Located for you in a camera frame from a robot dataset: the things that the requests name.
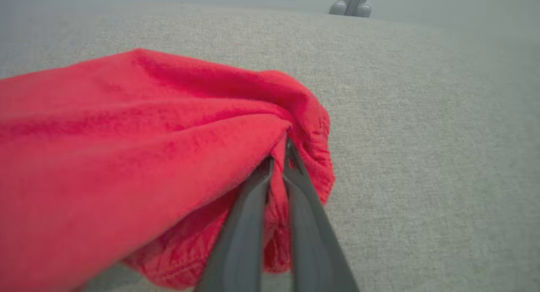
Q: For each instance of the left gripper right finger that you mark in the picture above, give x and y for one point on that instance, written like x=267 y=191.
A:
x=314 y=250

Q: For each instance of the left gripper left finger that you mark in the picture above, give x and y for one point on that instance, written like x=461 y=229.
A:
x=240 y=241

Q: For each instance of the grey double partition post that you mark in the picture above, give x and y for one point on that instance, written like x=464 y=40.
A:
x=352 y=1

